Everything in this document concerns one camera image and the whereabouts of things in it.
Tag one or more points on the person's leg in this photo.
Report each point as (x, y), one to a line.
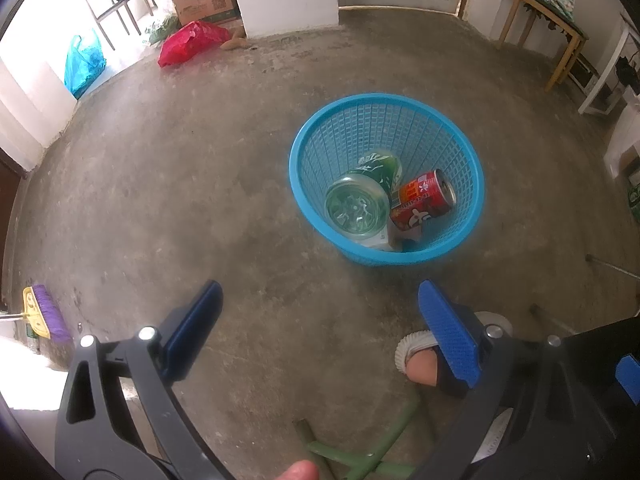
(546, 412)

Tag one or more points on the blue plastic trash basket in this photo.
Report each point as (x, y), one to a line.
(350, 160)

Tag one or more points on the clear plastic food container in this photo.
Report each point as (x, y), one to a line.
(381, 241)

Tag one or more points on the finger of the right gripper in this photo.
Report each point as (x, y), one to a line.
(627, 373)

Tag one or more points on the green plastic bottle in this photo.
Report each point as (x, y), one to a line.
(358, 203)

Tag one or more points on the green drink can pack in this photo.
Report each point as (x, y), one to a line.
(633, 197)

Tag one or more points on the purple yellow broom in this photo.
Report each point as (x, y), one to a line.
(42, 315)

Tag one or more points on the pink bubble wrap pouch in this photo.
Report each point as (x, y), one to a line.
(407, 241)

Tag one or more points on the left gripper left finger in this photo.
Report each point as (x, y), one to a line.
(96, 437)

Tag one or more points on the red drink can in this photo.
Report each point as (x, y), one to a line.
(426, 197)

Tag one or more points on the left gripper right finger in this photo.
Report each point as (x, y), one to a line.
(459, 333)

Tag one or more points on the blue plastic bag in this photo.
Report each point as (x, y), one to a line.
(84, 63)

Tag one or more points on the person's left hand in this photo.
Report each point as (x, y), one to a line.
(302, 470)

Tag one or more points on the wooden chair with cushion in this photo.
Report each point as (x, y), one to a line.
(538, 10)

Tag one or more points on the red plastic bag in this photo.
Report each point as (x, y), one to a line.
(192, 39)

